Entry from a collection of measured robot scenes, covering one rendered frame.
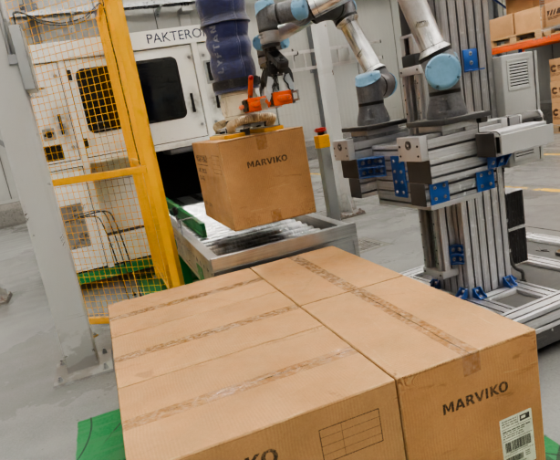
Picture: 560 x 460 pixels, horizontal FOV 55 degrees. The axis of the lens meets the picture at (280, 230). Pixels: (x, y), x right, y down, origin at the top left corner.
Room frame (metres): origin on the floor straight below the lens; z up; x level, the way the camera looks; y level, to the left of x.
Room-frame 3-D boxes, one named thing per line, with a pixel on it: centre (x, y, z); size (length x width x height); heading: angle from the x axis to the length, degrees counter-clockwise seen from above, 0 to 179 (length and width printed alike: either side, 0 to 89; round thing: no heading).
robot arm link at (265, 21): (2.14, -0.09, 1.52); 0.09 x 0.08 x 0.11; 72
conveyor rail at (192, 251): (3.39, 0.65, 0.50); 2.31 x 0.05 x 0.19; 17
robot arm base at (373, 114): (2.54, -0.51, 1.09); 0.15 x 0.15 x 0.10
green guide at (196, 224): (3.74, 0.70, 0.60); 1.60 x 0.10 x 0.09; 17
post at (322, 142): (3.07, -0.32, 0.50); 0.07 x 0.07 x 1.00; 17
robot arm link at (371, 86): (2.54, -0.52, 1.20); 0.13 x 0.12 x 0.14; 143
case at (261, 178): (2.71, 0.10, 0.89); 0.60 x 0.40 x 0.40; 18
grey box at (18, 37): (2.81, 1.08, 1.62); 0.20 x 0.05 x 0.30; 17
